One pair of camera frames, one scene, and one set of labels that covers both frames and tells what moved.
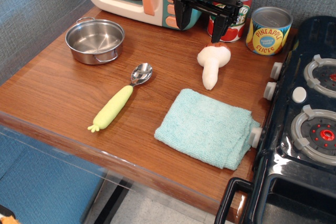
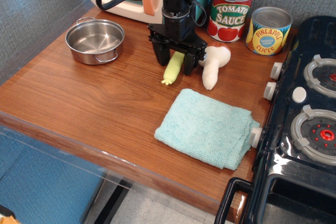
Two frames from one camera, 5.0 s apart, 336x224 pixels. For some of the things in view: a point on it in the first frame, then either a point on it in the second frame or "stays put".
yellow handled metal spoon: [141, 72] → [173, 67]
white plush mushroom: [212, 56] stays put
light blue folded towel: [211, 129] stays put
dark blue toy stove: [293, 177] stays put
